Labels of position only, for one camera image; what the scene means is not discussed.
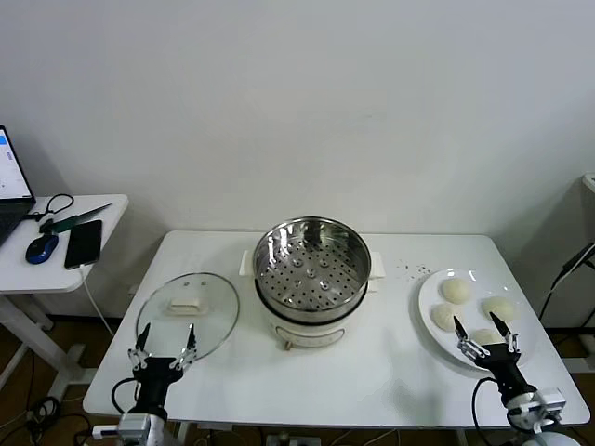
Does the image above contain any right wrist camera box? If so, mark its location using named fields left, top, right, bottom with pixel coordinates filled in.
left=538, top=388, right=567, bottom=414

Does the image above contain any white steamed baozi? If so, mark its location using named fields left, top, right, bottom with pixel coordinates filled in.
left=469, top=327, right=501, bottom=348
left=440, top=278, right=474, bottom=307
left=430, top=303, right=461, bottom=335
left=481, top=295, right=519, bottom=325

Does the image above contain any black floor cable bundle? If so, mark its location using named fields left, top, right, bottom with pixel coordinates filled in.
left=22, top=394, right=94, bottom=446

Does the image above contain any black looped cord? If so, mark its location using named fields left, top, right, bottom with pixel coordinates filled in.
left=26, top=192, right=74, bottom=223

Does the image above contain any white charging cable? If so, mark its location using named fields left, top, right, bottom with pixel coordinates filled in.
left=78, top=263, right=116, bottom=338

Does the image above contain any large white plate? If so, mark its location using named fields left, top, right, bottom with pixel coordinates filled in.
left=416, top=268, right=539, bottom=373

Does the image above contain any blue computer mouse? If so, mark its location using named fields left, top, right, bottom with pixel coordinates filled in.
left=25, top=233, right=60, bottom=266

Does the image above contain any perforated steel steamer basket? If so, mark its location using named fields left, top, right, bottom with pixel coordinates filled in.
left=238, top=216, right=387, bottom=325

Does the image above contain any white side table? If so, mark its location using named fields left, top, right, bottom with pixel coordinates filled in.
left=0, top=193, right=129, bottom=405

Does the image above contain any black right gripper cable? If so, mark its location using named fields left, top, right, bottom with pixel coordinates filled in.
left=471, top=375, right=517, bottom=438

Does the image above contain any green and grey knife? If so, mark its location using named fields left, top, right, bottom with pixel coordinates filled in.
left=39, top=202, right=114, bottom=235

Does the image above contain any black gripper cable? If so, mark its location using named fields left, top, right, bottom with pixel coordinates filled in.
left=471, top=375, right=517, bottom=438
left=110, top=377, right=140, bottom=417

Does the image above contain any black smartphone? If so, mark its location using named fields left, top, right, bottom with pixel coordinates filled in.
left=63, top=218, right=103, bottom=270

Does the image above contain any black open laptop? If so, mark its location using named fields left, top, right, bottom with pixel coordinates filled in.
left=0, top=124, right=37, bottom=247

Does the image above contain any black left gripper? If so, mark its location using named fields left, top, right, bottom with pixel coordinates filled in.
left=128, top=322, right=199, bottom=413

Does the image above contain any round glass pot lid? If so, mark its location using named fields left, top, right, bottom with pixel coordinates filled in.
left=135, top=272, right=241, bottom=365

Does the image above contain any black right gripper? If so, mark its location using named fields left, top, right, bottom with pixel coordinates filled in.
left=453, top=310, right=536, bottom=400

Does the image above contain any black wall power cable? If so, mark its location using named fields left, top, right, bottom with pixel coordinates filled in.
left=538, top=241, right=595, bottom=321

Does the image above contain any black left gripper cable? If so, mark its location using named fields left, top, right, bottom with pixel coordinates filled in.
left=110, top=377, right=140, bottom=417

